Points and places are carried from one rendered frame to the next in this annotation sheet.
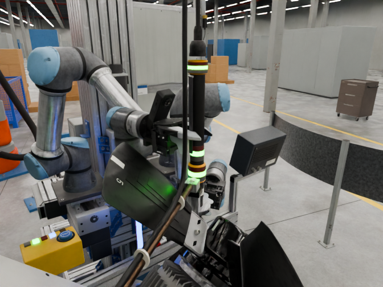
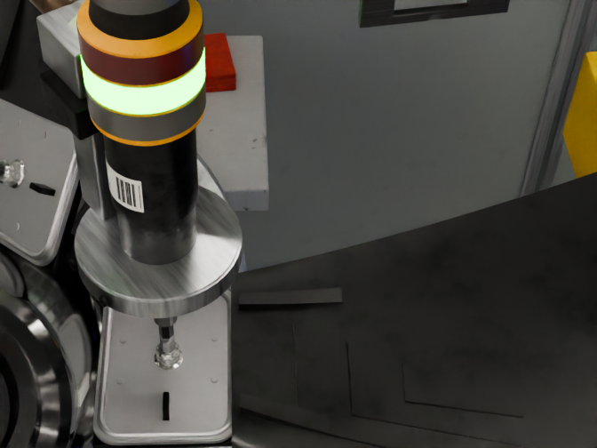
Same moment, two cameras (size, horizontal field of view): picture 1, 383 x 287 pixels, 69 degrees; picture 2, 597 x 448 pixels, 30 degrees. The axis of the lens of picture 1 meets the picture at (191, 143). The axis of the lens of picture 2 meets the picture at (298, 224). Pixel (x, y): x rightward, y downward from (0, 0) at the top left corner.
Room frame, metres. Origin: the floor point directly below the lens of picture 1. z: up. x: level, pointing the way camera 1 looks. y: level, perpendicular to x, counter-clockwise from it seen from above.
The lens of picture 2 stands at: (0.84, -0.24, 1.62)
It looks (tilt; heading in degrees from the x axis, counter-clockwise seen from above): 47 degrees down; 123
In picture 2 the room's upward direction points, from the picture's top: 3 degrees clockwise
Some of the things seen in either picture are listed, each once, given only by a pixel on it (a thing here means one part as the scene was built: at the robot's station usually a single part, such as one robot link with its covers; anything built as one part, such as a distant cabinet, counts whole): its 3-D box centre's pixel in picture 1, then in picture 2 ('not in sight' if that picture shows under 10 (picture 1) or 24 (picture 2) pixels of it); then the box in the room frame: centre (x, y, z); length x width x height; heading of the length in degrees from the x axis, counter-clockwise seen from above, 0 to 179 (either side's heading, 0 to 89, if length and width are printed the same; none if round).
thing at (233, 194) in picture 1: (233, 193); not in sight; (1.23, -0.21, 0.96); 0.03 x 0.03 x 0.20; 38
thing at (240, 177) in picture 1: (248, 173); not in sight; (1.30, -0.29, 1.04); 0.24 x 0.03 x 0.03; 128
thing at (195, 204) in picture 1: (195, 193); (139, 159); (0.61, -0.01, 1.31); 0.09 x 0.07 x 0.10; 163
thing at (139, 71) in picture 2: (196, 166); (141, 32); (0.62, -0.01, 1.38); 0.04 x 0.04 x 0.01
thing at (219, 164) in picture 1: (216, 171); not in sight; (1.03, -0.10, 1.17); 0.11 x 0.08 x 0.09; 165
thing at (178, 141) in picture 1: (183, 142); not in sight; (0.61, 0.02, 1.44); 0.09 x 0.03 x 0.06; 39
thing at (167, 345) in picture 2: not in sight; (165, 323); (0.62, -0.01, 1.21); 0.01 x 0.01 x 0.05
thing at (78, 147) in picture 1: (74, 152); not in sight; (1.16, 0.52, 1.20); 0.13 x 0.12 x 0.14; 148
